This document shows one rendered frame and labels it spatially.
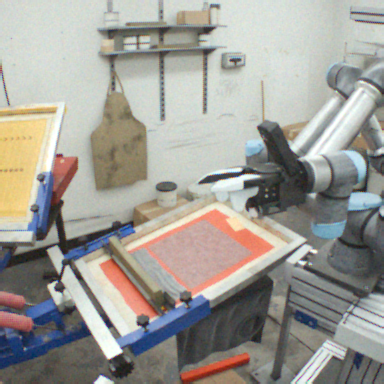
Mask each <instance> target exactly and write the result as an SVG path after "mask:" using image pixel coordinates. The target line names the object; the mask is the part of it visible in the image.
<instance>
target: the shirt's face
mask: <svg viewBox="0 0 384 384"><path fill-rule="evenodd" d="M272 281H273V280H272V279H270V278H269V277H268V276H267V275H266V274H265V275H264V276H262V277H260V278H259V279H258V280H257V281H255V282H254V283H252V284H250V285H247V286H246V287H245V288H243V289H242V290H240V291H239V292H237V293H235V294H234V295H232V296H230V297H228V298H227V299H225V300H224V301H222V302H220V304H217V305H215V306H213V307H212V308H210V309H211V311H213V310H215V309H217V308H219V307H220V306H222V305H224V304H226V303H230V302H232V301H234V300H236V299H238V298H240V297H242V296H244V295H245V294H247V293H250V292H253V291H255V290H257V289H259V288H261V287H263V286H265V285H266V284H268V283H270V282H272Z"/></svg>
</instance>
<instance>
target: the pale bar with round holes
mask: <svg viewBox="0 0 384 384"><path fill-rule="evenodd" d="M47 251H48V254H49V258H50V259H51V261H52V263H53V265H54V267H55V268H56V270H57V273H58V275H60V272H61V268H62V264H61V261H62V260H63V259H64V256H63V254H62V253H61V251H60V249H59V248H58V246H57V245H56V246H54V247H52V248H50V249H47ZM62 281H63V283H64V284H65V286H66V288H67V290H68V292H69V294H70V296H71V298H72V299H73V301H74V303H75V306H76V307H77V309H78V311H79V312H80V314H81V316H82V318H83V320H84V323H85V324H86V326H87V328H88V329H89V330H90V332H91V334H92V335H93V337H94V339H95V341H96V342H97V344H98V346H99V347H100V349H101V351H102V353H103V354H104V356H105V358H106V359H107V361H108V363H109V364H110V363H111V364H112V362H111V360H114V359H115V358H116V357H115V356H118V357H119V356H121V354H123V356H124V353H123V352H122V350H121V348H120V347H119V346H118V344H117V342H115V339H114V337H113V336H112V334H111V333H110V332H109V330H108V328H107V327H106V326H105V324H104V323H103V321H102V320H101V318H100V317H99V314H98V313H97V311H96V309H95V307H94V306H93V305H92V303H91V302H90V300H89V299H88V297H87V296H86V294H85V291H84V290H83V288H82V286H81V285H80V283H79V282H78V281H77V279H76V277H75V275H74V274H73V271H72V270H71V268H70V266H69V265H67V266H66V268H65V270H64V273H63V277H62Z"/></svg>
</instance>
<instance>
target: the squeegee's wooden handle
mask: <svg viewBox="0 0 384 384"><path fill-rule="evenodd" d="M108 242H109V246H110V249H111V251H112V253H113V254H115V256H116V257H117V258H118V259H119V261H120V262H122V265H123V266H124V267H125V268H126V269H127V271H128V272H129V273H130V274H131V275H132V276H133V277H134V278H135V280H136V282H137V283H138V284H139V285H140V286H141V287H142V288H143V290H144V291H145V292H146V293H147V294H148V295H149V296H150V298H151V299H153V300H154V302H156V303H157V304H158V306H159V307H162V306H163V305H164V304H165V301H164V297H163V293H162V290H161V288H159V286H158V285H157V284H156V283H155V281H154V280H153V279H152V278H150V277H149V276H148V274H147V273H146V272H145V271H144V269H143V268H142V267H141V266H140V265H139V264H138V263H137V262H136V261H135V260H134V258H133V257H132V256H131V255H130V254H129V253H128V251H127V250H126V249H125V248H124V247H123V246H122V245H121V243H120V242H119V241H118V240H117V239H116V238H115V237H114V236H112V237H110V238H108Z"/></svg>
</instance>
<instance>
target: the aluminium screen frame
mask: <svg viewBox="0 0 384 384"><path fill-rule="evenodd" d="M214 202H217V200H216V197H215V192H212V193H210V194H207V195H205V196H203V197H201V198H199V199H198V200H195V201H193V202H191V203H187V204H185V205H182V206H180V207H179V208H177V209H175V210H173V211H170V212H168V213H166V214H164V215H163V216H160V217H158V218H154V219H152V220H150V221H148V222H146V223H144V224H142V225H140V226H138V227H136V228H134V230H135V231H136V232H135V233H133V234H131V235H128V236H127V237H125V238H123V239H121V240H120V241H122V243H121V245H122V246H123V245H125V244H127V243H128V242H133V241H135V240H137V239H139V238H140V237H142V236H144V235H146V234H148V233H152V232H154V231H156V230H158V229H160V228H162V227H164V226H165V225H167V224H169V223H172V222H174V221H176V220H178V219H181V218H183V217H185V216H187V215H189V214H192V213H194V212H196V211H198V210H199V209H201V208H203V207H205V206H207V205H209V204H211V203H214ZM221 203H223V204H225V205H226V206H228V207H230V208H231V209H232V210H233V208H232V202H231V200H230V197H229V198H228V200H227V201H225V202H221ZM256 212H257V213H258V217H255V216H254V217H253V220H251V219H250V218H249V217H248V215H247V212H246V207H244V209H243V210H242V211H241V212H237V213H239V214H240V215H242V216H243V217H246V218H247V219H249V220H251V221H252V222H254V223H256V224H257V225H258V226H260V227H261V228H263V229H266V230H268V232H270V233H272V234H273V235H275V236H277V238H279V239H282V240H284V241H285V242H286V243H288V245H286V246H284V248H282V249H280V250H277V251H275V252H274V253H273V254H271V255H270V256H268V257H266V258H265V259H263V260H262V261H261V262H259V263H257V264H256V265H254V266H251V267H250V268H248V269H247V270H245V271H243V272H242V273H240V274H238V275H237V276H236V277H234V278H233V279H229V280H228V281H226V282H224V283H223V284H222V285H220V286H219V287H217V288H215V289H212V290H210V292H208V293H206V294H205V295H203V296H204V297H205V298H209V304H210V308H212V307H213V306H215V305H217V304H220V302H222V301H224V300H225V299H227V298H228V297H230V296H232V295H234V294H235V293H237V292H239V291H240V290H242V289H243V288H245V287H246V286H247V285H250V284H252V283H254V282H255V281H257V280H258V279H259V278H260V277H262V276H264V275H265V274H267V273H268V272H270V271H272V270H274V269H275V268H277V267H279V266H280V265H281V264H282V263H284V262H286V260H287V259H288V258H289V257H291V256H292V255H293V254H294V253H295V252H297V251H298V250H299V249H300V247H302V246H303V245H304V244H308V240H306V239H304V238H303V237H302V236H300V235H297V234H295V233H294V232H292V231H291V230H289V229H287V228H286V227H285V226H281V225H279V223H277V222H275V221H273V220H272V219H270V218H269V217H267V216H262V214H260V213H259V212H258V211H256ZM106 253H108V252H107V251H106V250H105V248H102V247H101V248H100V249H98V250H96V251H94V252H93V253H91V254H87V255H85V256H83V257H81V258H80V259H76V260H74V259H73V258H72V259H71V260H72V262H73V264H74V266H75V267H76V268H77V270H78V272H79V275H80V276H81V277H82V279H83V280H84V282H85V284H86V285H87V286H88V288H89V289H90V291H91V293H92V295H93V297H94V298H95V300H96V301H97V302H98V304H99V305H100V307H101V309H103V311H104V313H105V315H106V317H107V318H108V320H109V321H110V322H111V324H112V325H113V327H114V328H115V329H116V331H117V333H118V334H119V335H120V337H122V336H124V335H127V334H128V333H129V332H133V331H132V330H131V328H130V327H129V326H128V325H127V323H126V322H125V321H124V320H123V318H122V317H121V315H120V314H119V312H118V310H117V309H116V307H114V305H113V304H112V302H111V301H110V299H108V297H107V296H106V294H105V292H104V290H103V289H102V288H101V286H100V285H99V283H98V282H97V281H96V280H95V278H94V277H93V275H92V272H91V271H90V270H89V269H88V267H87V266H86V264H85V263H86V262H89V261H91V260H94V259H95V258H97V257H101V256H102V255H104V254H106Z"/></svg>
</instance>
